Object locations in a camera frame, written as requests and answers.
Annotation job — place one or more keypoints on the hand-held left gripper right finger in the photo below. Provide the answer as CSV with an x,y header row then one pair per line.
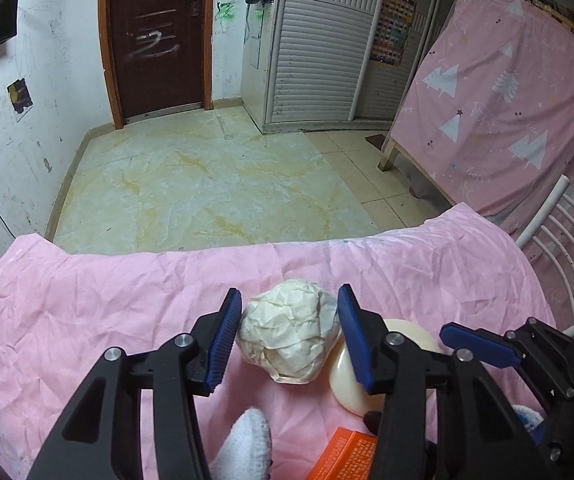
x,y
354,342

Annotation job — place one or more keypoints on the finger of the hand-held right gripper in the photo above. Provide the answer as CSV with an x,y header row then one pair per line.
x,y
477,345

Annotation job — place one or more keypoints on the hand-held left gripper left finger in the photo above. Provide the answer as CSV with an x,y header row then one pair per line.
x,y
224,342

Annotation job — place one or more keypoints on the cream paper ball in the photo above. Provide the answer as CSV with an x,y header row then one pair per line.
x,y
287,330

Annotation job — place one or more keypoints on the person's left hand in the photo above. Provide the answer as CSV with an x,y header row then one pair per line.
x,y
244,447

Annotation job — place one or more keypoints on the orange cardboard box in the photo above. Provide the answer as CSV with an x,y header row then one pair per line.
x,y
342,455

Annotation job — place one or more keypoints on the white metal chair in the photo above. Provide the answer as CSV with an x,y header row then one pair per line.
x,y
562,240

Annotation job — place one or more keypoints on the pink tablecloth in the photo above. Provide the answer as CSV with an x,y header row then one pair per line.
x,y
92,310

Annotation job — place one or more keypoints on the pink tree-print curtain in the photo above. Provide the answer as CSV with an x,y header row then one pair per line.
x,y
507,110

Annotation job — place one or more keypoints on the white louvered wardrobe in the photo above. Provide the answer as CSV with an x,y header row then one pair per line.
x,y
317,45

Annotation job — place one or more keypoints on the dark brown door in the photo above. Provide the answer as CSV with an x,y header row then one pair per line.
x,y
159,35

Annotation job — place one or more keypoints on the colourful grid poster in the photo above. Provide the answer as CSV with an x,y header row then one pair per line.
x,y
393,27

